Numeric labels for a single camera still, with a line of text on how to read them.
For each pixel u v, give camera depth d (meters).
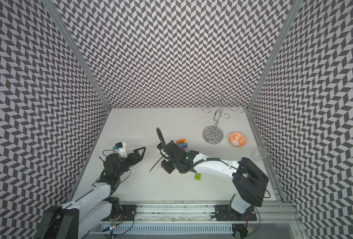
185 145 0.97
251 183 0.42
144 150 0.80
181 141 0.95
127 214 0.71
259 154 0.93
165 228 0.68
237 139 0.97
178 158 0.62
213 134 1.01
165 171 0.87
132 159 0.74
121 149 0.76
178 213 0.74
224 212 0.72
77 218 0.43
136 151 0.75
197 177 0.83
